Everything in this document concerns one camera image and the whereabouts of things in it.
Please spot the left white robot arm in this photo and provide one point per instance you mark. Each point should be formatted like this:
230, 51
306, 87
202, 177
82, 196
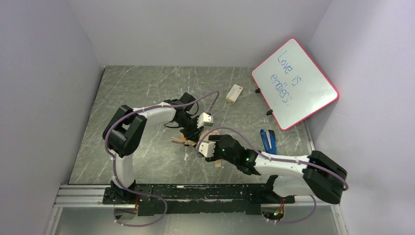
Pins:
123, 134

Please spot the small white eraser box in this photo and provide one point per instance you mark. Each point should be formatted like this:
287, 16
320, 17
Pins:
234, 94

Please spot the beige folding umbrella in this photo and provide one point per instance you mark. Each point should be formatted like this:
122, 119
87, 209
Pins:
187, 142

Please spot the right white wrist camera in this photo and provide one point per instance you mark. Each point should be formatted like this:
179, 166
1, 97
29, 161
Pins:
206, 149

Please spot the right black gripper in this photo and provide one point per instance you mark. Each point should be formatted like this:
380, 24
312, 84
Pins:
216, 142

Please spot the blue marker pen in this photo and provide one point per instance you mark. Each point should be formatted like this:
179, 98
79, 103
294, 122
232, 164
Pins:
269, 141

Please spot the aluminium frame rail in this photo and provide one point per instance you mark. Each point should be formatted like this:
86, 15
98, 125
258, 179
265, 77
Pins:
88, 196

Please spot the pink framed whiteboard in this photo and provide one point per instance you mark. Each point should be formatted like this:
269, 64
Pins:
293, 85

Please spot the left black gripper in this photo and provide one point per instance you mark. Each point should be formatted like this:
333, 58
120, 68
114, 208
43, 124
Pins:
188, 131

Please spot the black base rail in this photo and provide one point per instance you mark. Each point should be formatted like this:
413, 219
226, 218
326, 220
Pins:
153, 198

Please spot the black whiteboard stand clip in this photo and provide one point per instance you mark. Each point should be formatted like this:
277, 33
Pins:
269, 112

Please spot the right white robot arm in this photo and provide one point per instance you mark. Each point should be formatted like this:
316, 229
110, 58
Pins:
314, 174

